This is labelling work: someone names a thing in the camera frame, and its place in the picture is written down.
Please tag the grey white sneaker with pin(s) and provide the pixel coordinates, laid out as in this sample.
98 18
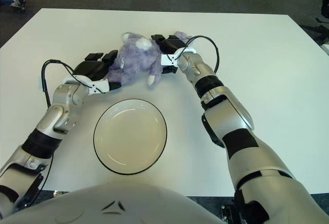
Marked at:
18 3

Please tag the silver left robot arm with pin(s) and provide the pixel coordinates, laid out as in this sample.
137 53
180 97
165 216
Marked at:
59 111

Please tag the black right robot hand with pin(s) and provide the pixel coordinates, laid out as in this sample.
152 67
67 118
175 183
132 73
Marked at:
172 44

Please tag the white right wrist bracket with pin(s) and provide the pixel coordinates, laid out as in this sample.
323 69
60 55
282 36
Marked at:
167 59

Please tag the grey robot torso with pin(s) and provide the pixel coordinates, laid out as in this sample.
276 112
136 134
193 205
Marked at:
115 208

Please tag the white plate with black rim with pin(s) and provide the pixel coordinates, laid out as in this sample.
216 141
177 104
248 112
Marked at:
131 136

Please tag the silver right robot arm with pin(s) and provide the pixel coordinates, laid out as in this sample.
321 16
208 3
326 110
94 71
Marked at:
231 121

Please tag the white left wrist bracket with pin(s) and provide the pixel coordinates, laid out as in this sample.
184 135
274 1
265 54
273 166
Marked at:
99 86

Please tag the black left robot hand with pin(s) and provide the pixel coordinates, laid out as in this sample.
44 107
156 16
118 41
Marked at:
90 70

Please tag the purple plush bunny doll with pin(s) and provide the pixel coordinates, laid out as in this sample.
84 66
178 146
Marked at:
136 59

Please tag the black device on stand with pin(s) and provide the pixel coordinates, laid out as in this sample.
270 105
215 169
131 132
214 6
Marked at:
325 8

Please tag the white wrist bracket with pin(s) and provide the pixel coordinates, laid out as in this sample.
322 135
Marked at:
167 59
99 86

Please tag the black stand legs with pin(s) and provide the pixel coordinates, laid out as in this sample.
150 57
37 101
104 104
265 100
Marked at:
320 28

